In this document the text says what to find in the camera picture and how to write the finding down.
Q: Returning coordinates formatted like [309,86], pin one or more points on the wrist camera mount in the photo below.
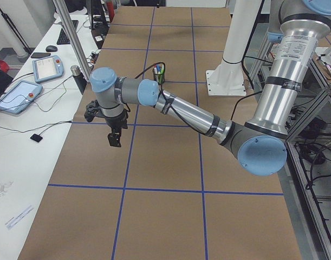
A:
[93,110]

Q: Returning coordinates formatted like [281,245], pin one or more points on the black computer mouse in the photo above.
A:
[51,48]

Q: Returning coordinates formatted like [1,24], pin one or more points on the black mesh pen cup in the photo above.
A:
[159,78]

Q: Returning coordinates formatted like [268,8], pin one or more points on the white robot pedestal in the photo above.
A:
[227,79]

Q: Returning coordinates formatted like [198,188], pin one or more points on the aluminium frame post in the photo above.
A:
[67,24]

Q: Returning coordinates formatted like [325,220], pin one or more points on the small black square device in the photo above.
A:
[36,137]

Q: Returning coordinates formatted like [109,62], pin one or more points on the near teach pendant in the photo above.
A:
[20,96]

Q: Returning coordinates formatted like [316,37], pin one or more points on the steel water bottle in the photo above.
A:
[79,78]

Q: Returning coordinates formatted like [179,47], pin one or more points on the far teach pendant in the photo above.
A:
[47,68]

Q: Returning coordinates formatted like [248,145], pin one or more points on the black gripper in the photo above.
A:
[116,121]

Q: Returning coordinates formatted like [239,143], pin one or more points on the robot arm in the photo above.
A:
[258,144]

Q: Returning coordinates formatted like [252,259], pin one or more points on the teach pendant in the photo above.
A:
[47,68]
[20,96]

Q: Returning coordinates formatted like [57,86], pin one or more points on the black phone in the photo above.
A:
[39,55]

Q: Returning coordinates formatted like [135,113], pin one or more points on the aluminium frame rack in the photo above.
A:
[306,178]

